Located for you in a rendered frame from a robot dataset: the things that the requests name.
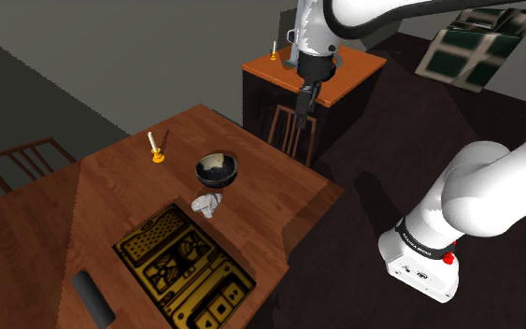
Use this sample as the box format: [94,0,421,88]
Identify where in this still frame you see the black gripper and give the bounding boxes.
[294,52,338,129]

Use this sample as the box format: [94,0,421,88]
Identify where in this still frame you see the brown wooden table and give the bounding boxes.
[0,103,347,329]

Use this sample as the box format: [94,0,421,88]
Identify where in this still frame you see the dark grey remote control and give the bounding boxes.
[70,268,118,329]

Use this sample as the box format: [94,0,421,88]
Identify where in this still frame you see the white candle in yellow holder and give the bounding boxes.
[147,131,166,165]

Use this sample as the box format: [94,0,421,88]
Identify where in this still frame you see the brown wooden chair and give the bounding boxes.
[267,104,318,167]
[0,136,78,194]

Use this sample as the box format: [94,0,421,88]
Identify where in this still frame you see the white crumpled paper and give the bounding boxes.
[191,193,224,220]

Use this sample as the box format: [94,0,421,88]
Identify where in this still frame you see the black bowl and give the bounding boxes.
[194,152,240,190]

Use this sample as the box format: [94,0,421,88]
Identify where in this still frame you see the yellow black patterned flat box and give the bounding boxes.
[112,203,258,329]

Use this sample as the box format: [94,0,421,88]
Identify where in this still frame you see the dark cabinet with orange top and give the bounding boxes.
[241,28,389,160]

